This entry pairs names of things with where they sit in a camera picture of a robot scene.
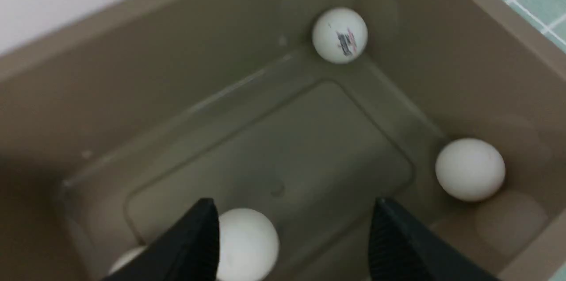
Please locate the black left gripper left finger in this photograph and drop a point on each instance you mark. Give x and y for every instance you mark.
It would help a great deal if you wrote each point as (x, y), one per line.
(188, 251)

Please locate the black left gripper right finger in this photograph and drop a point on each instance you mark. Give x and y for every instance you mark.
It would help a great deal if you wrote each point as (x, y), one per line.
(401, 248)

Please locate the plain white ping-pong ball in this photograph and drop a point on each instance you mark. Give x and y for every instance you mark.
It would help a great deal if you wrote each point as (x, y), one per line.
(125, 258)

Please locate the white logo ping-pong ball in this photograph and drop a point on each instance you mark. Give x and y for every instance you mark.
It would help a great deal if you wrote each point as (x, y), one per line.
(249, 246)
(340, 35)
(470, 169)

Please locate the olive plastic bin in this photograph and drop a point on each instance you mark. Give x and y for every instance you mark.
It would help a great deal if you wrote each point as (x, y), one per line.
(112, 129)

